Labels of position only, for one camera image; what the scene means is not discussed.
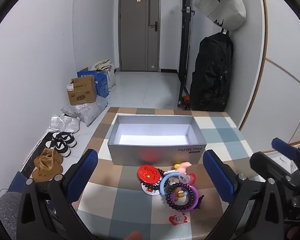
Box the black spiral hair tie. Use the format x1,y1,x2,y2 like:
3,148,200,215
140,169,167,192

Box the black coil hair tie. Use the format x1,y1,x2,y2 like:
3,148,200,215
166,183,194,211

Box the white hanging bag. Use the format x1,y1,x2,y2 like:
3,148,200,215
194,0,247,30

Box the purple ring bracelet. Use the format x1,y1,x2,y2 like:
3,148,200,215
170,184,199,211

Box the checkered tablecloth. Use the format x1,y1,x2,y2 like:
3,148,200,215
71,107,274,240

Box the blue cardboard box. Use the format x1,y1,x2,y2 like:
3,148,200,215
77,67,109,98

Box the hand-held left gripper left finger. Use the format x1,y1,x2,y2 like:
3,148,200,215
16,149,98,240

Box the pink pig toy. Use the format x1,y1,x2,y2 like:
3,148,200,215
174,162,192,174

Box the brown cardboard box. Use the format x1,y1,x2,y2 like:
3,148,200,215
66,76,97,105

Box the red transparent hair clip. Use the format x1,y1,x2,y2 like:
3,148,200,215
179,172,197,184

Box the beige folded cloth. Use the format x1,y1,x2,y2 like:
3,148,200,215
91,59,112,71

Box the black backpack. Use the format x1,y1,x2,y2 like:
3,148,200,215
189,32,234,112

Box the silver plastic parcel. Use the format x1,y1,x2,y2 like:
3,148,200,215
48,115,80,133

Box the black hair clip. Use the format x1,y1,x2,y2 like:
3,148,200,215
196,194,205,210

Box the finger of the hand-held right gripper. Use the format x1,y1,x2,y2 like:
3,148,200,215
250,151,293,191
272,137,300,161

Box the black metal frame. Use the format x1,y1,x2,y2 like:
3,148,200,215
177,0,194,109

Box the grey plastic parcel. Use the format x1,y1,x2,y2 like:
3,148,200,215
61,97,108,127

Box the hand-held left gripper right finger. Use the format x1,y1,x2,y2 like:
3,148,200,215
202,149,289,240

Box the white plastic bag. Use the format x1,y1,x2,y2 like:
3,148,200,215
100,66,116,92

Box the black and white sneaker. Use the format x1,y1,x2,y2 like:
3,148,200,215
45,140,72,158
52,132,77,147

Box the light blue ring bracelet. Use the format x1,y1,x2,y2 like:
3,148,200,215
160,171,188,196

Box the dark blue shoe box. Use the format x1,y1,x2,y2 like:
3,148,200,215
7,171,25,193

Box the tan boot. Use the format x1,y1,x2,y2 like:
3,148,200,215
31,158,64,182
41,148,64,166

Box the silver cardboard box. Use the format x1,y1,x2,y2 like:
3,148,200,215
107,114,207,167

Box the grey door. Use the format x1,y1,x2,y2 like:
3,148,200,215
118,0,162,72

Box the red round badge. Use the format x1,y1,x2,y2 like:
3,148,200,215
137,165,160,185

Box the white printed round badge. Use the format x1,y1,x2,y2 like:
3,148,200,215
141,181,163,195

